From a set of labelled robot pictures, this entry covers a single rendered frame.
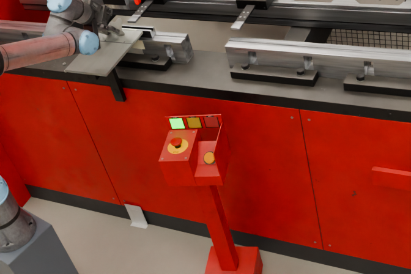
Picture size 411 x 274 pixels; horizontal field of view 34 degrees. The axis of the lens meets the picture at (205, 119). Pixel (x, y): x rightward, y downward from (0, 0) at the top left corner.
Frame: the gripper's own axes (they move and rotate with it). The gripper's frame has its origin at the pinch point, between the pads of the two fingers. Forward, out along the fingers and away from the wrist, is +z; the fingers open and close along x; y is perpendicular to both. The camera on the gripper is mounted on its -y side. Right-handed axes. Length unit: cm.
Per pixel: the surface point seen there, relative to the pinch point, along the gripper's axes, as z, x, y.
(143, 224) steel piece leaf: 70, 15, -73
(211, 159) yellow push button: 4, -46, -39
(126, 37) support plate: 0.2, -5.4, -0.7
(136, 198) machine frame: 57, 14, -61
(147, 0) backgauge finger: 15.3, -0.8, 17.9
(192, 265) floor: 61, -18, -84
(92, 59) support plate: -9.2, 0.9, -11.7
